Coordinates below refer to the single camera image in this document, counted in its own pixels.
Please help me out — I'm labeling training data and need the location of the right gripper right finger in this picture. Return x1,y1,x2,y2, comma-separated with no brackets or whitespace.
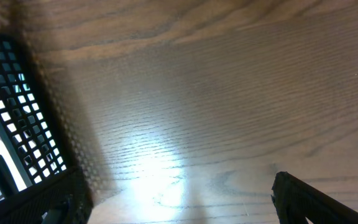
272,172,358,224

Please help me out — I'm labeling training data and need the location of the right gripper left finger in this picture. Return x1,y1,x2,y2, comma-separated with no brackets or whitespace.
0,167,93,223

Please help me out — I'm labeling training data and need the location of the dark green plastic basket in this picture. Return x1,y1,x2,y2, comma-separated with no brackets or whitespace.
0,34,73,201

